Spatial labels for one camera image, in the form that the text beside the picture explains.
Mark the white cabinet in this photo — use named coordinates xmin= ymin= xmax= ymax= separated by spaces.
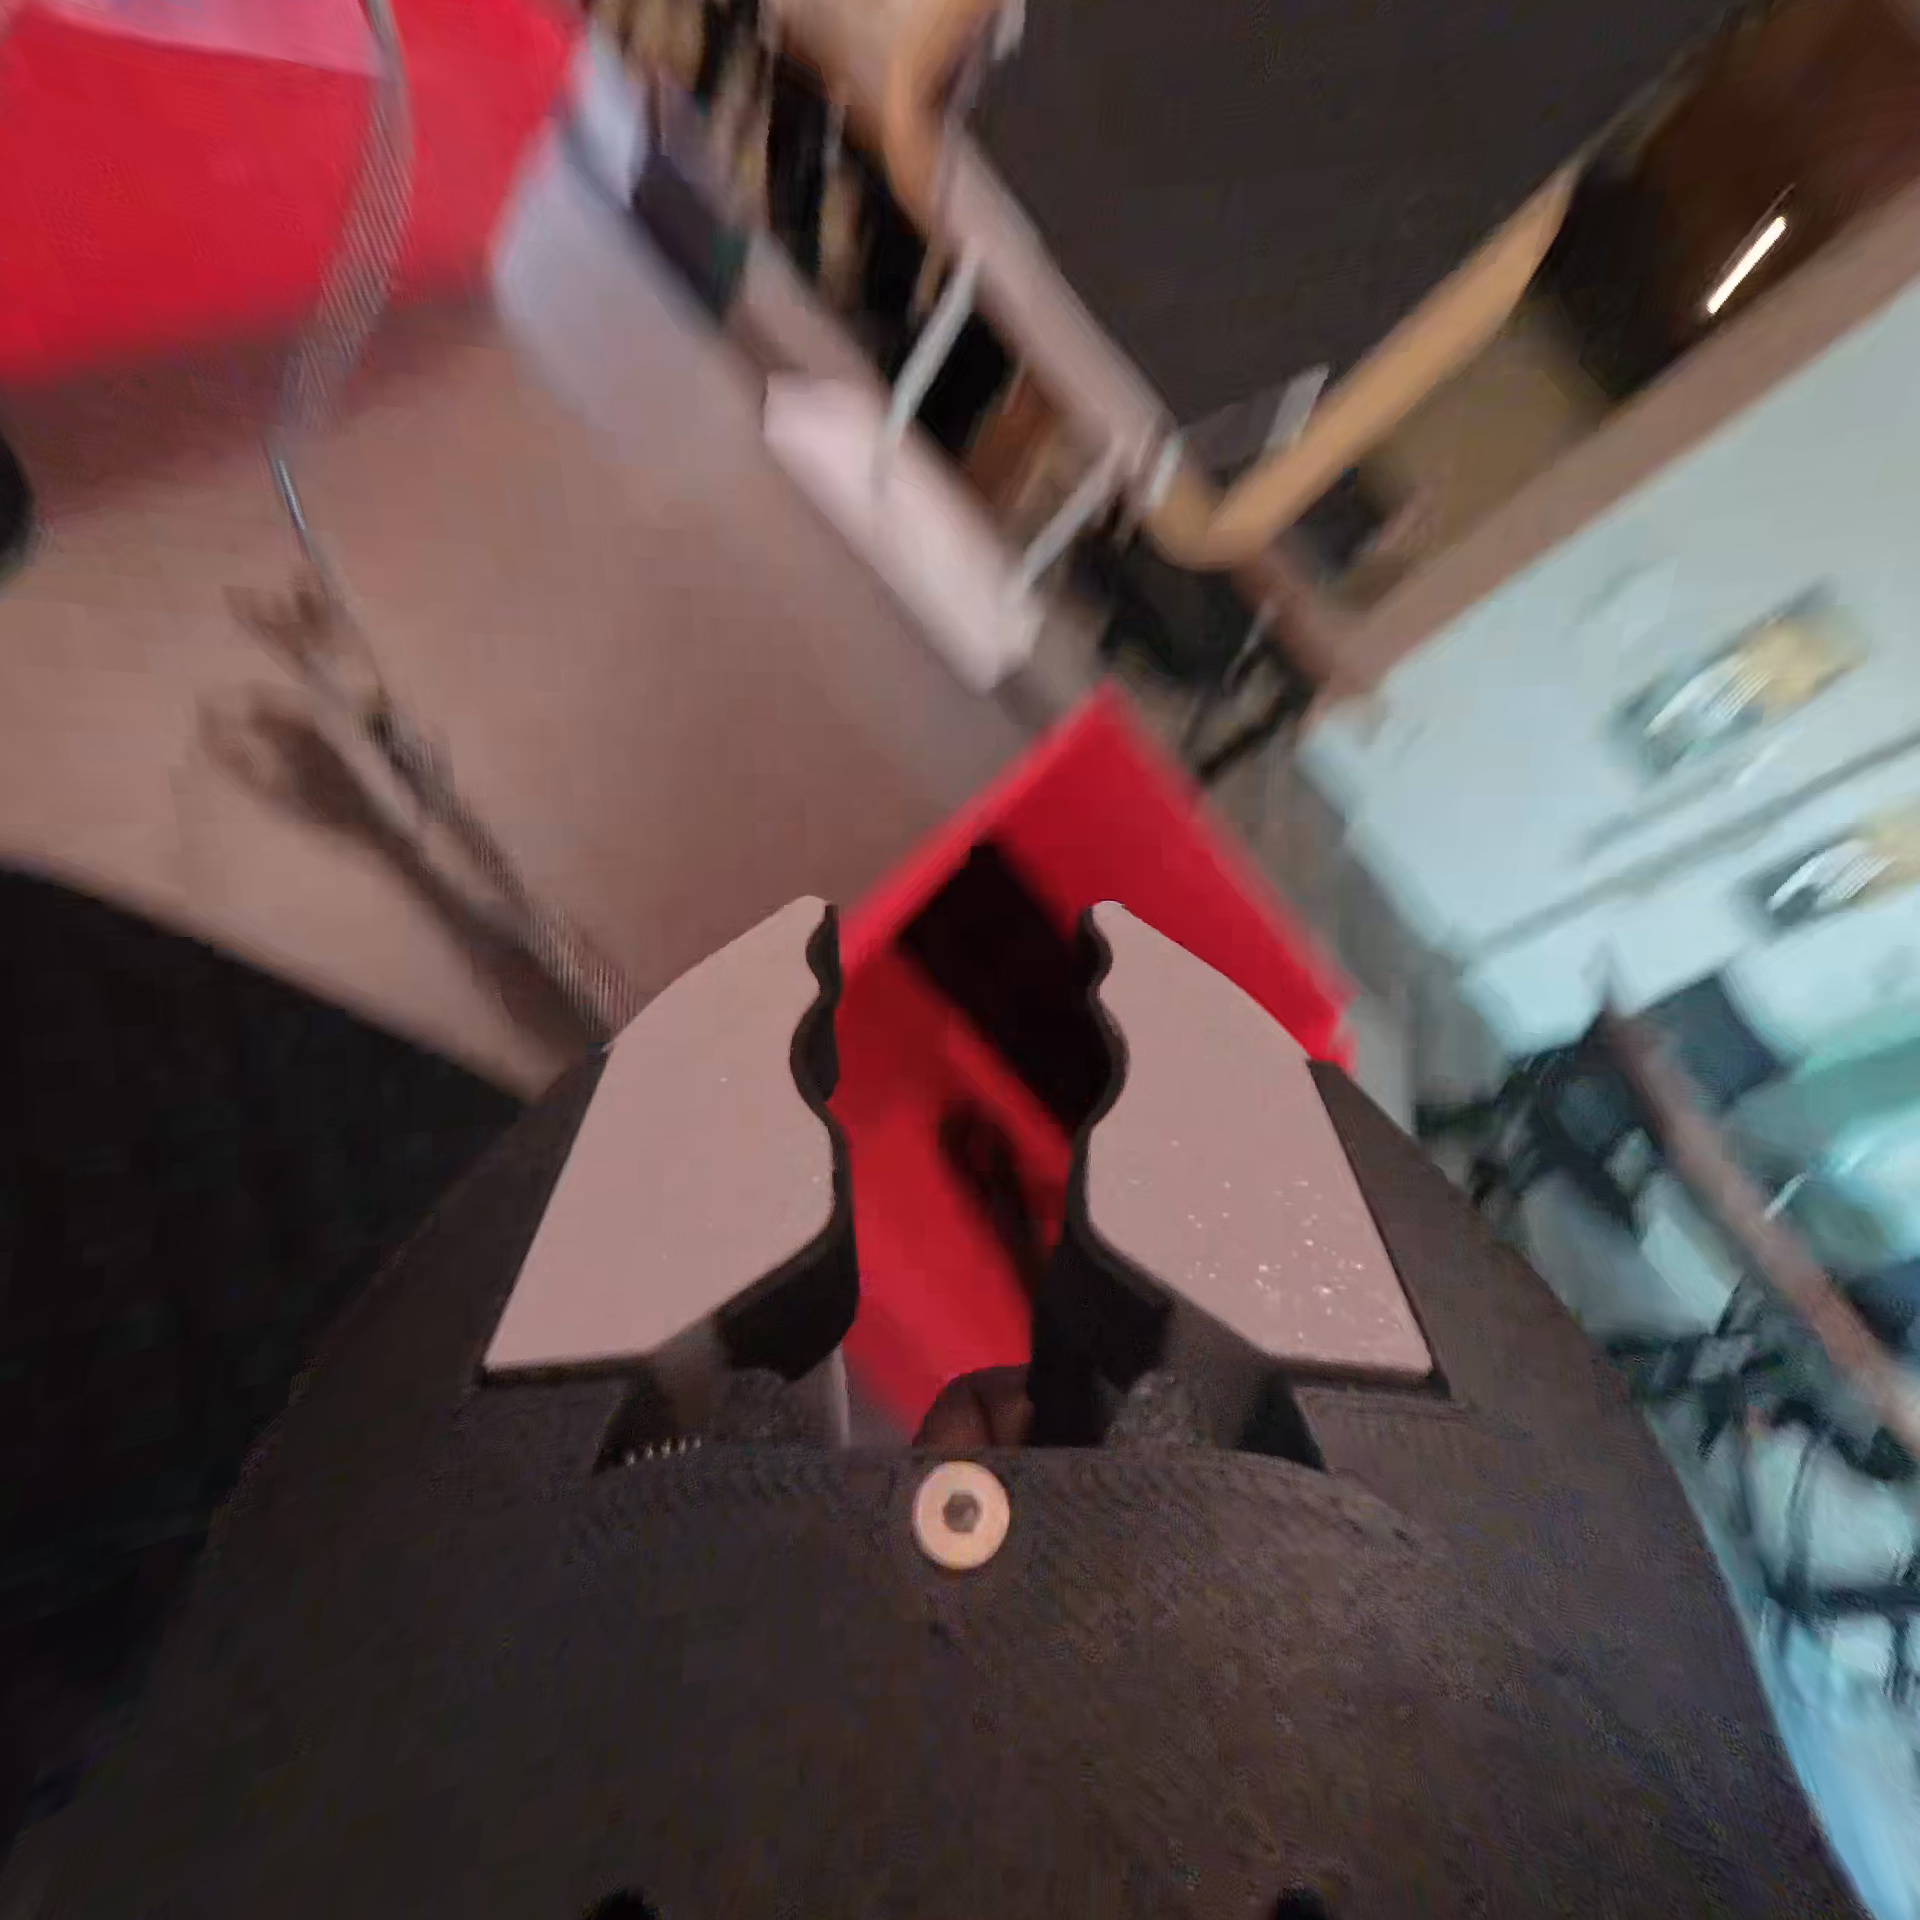
xmin=1303 ymin=284 xmax=1920 ymax=1037

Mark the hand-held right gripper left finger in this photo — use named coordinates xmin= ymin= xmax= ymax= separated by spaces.
xmin=481 ymin=894 xmax=862 ymax=1385

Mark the red box with black opening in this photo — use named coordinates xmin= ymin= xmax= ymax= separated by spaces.
xmin=828 ymin=685 xmax=1357 ymax=1430

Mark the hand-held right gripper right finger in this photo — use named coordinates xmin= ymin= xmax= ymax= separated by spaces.
xmin=1033 ymin=899 xmax=1439 ymax=1393

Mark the dark cloth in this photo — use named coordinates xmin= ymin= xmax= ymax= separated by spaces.
xmin=0 ymin=865 xmax=531 ymax=1771

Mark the large red box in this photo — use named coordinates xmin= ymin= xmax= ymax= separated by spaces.
xmin=0 ymin=0 xmax=585 ymax=400

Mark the black white braided usb cable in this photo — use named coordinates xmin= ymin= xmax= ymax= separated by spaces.
xmin=192 ymin=0 xmax=644 ymax=1039

